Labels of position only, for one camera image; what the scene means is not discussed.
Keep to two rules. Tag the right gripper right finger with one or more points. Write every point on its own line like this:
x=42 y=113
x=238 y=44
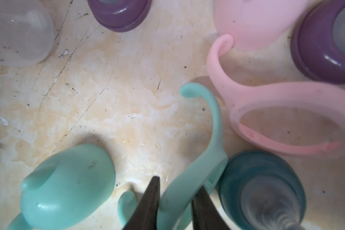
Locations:
x=204 y=214

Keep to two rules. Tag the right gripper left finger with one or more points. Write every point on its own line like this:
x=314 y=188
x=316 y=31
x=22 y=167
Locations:
x=145 y=214

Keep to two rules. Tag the mint green bottle handle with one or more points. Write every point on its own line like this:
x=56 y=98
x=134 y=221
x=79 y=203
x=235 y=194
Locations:
x=174 y=209

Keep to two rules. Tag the clear baby bottle near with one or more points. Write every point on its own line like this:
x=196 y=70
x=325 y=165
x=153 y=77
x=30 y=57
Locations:
x=26 y=33

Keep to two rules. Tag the mint green bottle cap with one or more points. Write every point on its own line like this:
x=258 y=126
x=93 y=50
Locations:
x=65 y=188

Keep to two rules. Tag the pink bottle cap near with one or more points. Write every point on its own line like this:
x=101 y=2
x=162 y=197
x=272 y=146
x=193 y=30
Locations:
x=255 y=25

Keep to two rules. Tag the pink bottle handle near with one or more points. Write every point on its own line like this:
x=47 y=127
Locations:
x=321 y=98

